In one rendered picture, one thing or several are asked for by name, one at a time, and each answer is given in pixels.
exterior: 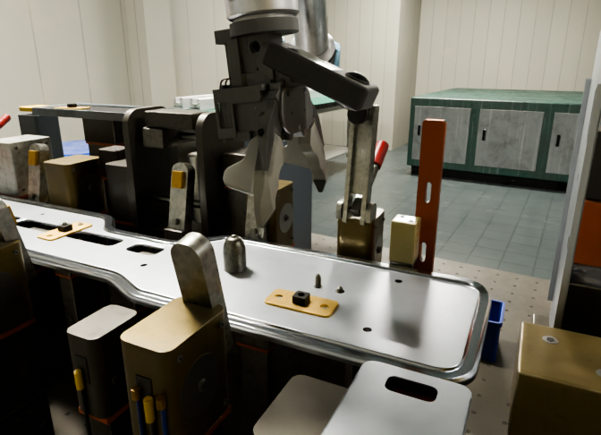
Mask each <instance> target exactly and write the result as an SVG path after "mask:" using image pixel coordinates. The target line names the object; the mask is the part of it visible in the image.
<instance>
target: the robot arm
mask: <svg viewBox="0 0 601 435"><path fill-rule="evenodd" d="M224 5H225V12H226V19H227V20H228V21H229V22H232V23H231V24H229V28H230V29H226V30H216V31H214V34H215V41H216V45H224V47H225V54H226V61H227V68H228V75H229V78H226V79H222V80H221V81H220V85H219V90H212V91H213V98H214V104H215V111H216V123H217V130H218V136H219V139H225V140H234V141H250V142H249V144H248V148H247V151H246V155H245V157H244V159H243V160H241V161H240V162H238V163H236V164H234V165H232V166H229V167H227V168H226V170H225V171H224V177H223V180H224V184H225V185H226V186H227V187H229V188H232V189H234V190H237V191H240V192H244V193H247V194H249V195H252V196H253V200H254V213H255V219H256V225H257V227H258V228H263V227H264V226H265V225H266V223H267V221H268V220H269V219H270V218H271V217H272V215H273V214H274V212H275V210H276V207H275V197H276V193H277V191H278V188H279V174H280V170H281V167H282V166H283V164H284V162H285V163H287V164H292V165H295V166H302V167H306V168H309V169H310V170H311V172H312V174H313V179H314V180H313V181H314V184H315V185H316V187H317V191H318V192H322V191H323V190H324V188H325V185H326V155H325V150H324V146H325V143H324V139H323V134H322V129H321V124H320V120H319V117H318V113H317V110H316V108H315V106H314V105H313V103H312V101H311V98H310V94H309V89H308V88H310V89H312V90H314V91H316V92H318V93H320V94H322V95H324V96H326V97H328V98H330V99H332V100H334V101H336V102H337V103H338V105H339V106H341V107H342V108H344V109H347V110H354V111H360V110H363V109H368V108H371V107H372V106H373V104H374V102H375V100H376V98H377V95H378V92H379V88H378V86H377V85H375V84H373V83H371V82H370V81H368V79H367V78H366V77H365V76H364V75H363V74H361V73H359V72H347V71H345V70H344V69H342V68H340V67H339V66H340V56H341V46H340V44H339V43H337V42H334V40H333V38H332V37H331V36H330V35H329V34H328V10H327V0H224ZM292 34H293V35H294V38H293V39H292V42H290V43H285V39H284V37H283V36H287V35H292ZM224 80H226V81H225V85H222V82H223V81H224ZM228 80H229V82H230V84H228V85H226V84H227V81H228ZM307 87H308V88H307ZM218 103H219V104H218ZM219 108H220V111H219ZM220 116H221V117H220ZM221 122H222V123H221ZM282 141H287V145H286V146H285V147H284V145H283V142H282Z"/></svg>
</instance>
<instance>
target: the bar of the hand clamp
mask: <svg viewBox="0 0 601 435"><path fill-rule="evenodd" d="M347 116H348V119H349V121H350V133H349V144H348V155H347V166H346V176H345V187H344V198H343V218H342V222H344V223H347V218H348V217H350V216H351V213H349V207H351V205H352V201H353V194H358V195H362V202H361V212H360V225H362V226H364V225H365V216H366V208H367V205H368V204H369V203H370V202H371V193H372V183H373V173H374V164H375V154H376V144H377V126H378V116H379V106H377V105H373V106H372V107H371V108H368V109H363V110H360V111H354V110H348V112H347Z"/></svg>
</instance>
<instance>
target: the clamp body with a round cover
mask: <svg viewBox="0 0 601 435"><path fill-rule="evenodd" d="M44 166H45V171H46V177H47V187H48V192H49V198H50V203H51V204H53V205H57V206H63V207H67V208H72V209H81V210H86V211H91V212H96V213H100V214H106V213H108V209H107V206H106V194H105V186H104V180H103V179H102V176H101V172H100V165H99V158H98V157H95V156H88V155H73V156H69V157H64V158H56V159H52V160H48V161H44ZM107 240H108V243H107ZM99 241H100V244H101V245H105V246H111V244H110V239H108V238H105V237H100V236H99ZM102 286H103V292H104V298H105V305H106V306H108V305H110V304H111V299H110V293H109V286H108V283H105V282H102Z"/></svg>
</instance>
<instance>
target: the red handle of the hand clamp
mask: <svg viewBox="0 0 601 435"><path fill-rule="evenodd" d="M388 148H389V144H388V143H387V142H386V141H377V144H376V154H375V164H374V173H373V183H374V181H375V179H376V176H377V172H378V170H380V168H381V166H382V164H383V162H384V159H385V155H386V152H387V151H388ZM373 183H372V185H373ZM361 202H362V195H358V194H356V197H355V199H354V202H353V203H352V205H351V207H349V213H351V215H352V216H353V217H357V218H359V217H360V212H361Z"/></svg>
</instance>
